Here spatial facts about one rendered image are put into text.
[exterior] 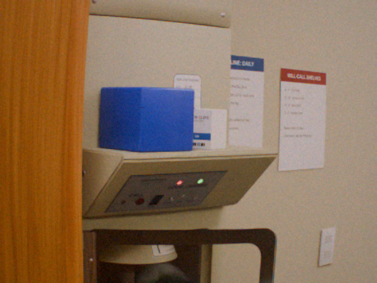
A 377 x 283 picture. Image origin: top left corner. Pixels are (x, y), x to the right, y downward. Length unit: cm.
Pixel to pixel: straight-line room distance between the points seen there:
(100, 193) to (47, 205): 9
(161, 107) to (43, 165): 19
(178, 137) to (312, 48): 115
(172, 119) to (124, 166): 11
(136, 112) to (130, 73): 13
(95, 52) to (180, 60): 17
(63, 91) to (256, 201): 112
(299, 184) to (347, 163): 25
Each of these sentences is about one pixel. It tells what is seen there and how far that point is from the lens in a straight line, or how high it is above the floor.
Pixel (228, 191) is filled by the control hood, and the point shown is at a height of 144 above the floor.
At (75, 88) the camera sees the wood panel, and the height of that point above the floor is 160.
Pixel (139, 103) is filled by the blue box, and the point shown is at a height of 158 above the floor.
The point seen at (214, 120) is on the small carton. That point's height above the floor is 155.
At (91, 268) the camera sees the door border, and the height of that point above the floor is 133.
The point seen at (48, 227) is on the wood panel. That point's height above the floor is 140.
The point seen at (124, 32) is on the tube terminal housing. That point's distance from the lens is 123.
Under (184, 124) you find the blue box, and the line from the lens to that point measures 116.
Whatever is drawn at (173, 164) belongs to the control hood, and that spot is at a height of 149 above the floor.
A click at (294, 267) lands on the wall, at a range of 227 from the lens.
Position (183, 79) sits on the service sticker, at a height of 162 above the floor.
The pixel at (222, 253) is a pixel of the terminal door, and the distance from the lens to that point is 123.
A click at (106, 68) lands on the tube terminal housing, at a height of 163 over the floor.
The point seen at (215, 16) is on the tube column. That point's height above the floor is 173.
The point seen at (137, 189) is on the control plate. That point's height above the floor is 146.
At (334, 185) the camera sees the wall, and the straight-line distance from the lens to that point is 237.
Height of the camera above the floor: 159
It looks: 3 degrees down
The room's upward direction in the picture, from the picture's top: 2 degrees clockwise
